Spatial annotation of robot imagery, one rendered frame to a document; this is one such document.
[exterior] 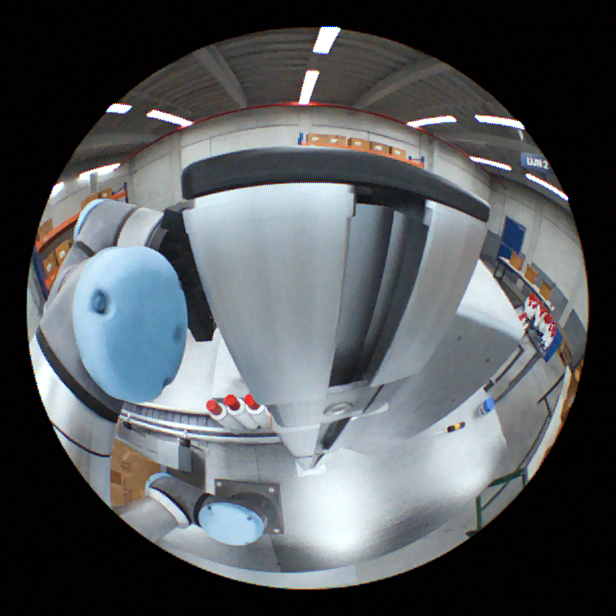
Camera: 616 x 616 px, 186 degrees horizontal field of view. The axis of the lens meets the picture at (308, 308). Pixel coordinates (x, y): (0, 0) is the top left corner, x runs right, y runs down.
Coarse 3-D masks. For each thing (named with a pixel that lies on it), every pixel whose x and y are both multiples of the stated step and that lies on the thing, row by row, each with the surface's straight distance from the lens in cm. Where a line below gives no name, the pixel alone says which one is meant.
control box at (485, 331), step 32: (480, 288) 7; (480, 320) 6; (512, 320) 7; (448, 352) 6; (480, 352) 7; (512, 352) 8; (416, 384) 8; (448, 384) 8; (480, 384) 8; (384, 416) 11; (416, 416) 10; (352, 448) 20; (384, 448) 17
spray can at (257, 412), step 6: (246, 396) 47; (246, 402) 46; (252, 402) 46; (246, 408) 51; (252, 408) 48; (258, 408) 49; (264, 408) 50; (252, 414) 50; (258, 414) 50; (264, 414) 52; (258, 420) 54; (264, 420) 55; (264, 426) 60; (270, 426) 62
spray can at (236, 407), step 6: (228, 396) 48; (234, 396) 48; (228, 402) 48; (234, 402) 47; (240, 402) 51; (228, 408) 52; (234, 408) 49; (240, 408) 50; (234, 414) 51; (240, 414) 51; (246, 414) 53; (240, 420) 55; (246, 420) 56; (252, 420) 59; (246, 426) 61; (252, 426) 62
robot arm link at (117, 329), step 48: (96, 288) 8; (144, 288) 9; (48, 336) 11; (96, 336) 8; (144, 336) 9; (48, 384) 10; (96, 384) 10; (144, 384) 9; (96, 432) 11; (96, 480) 12
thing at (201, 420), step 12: (132, 408) 98; (144, 408) 92; (156, 408) 87; (144, 420) 90; (168, 420) 81; (180, 420) 78; (192, 420) 75; (204, 420) 73; (192, 432) 74; (204, 432) 71; (216, 432) 69
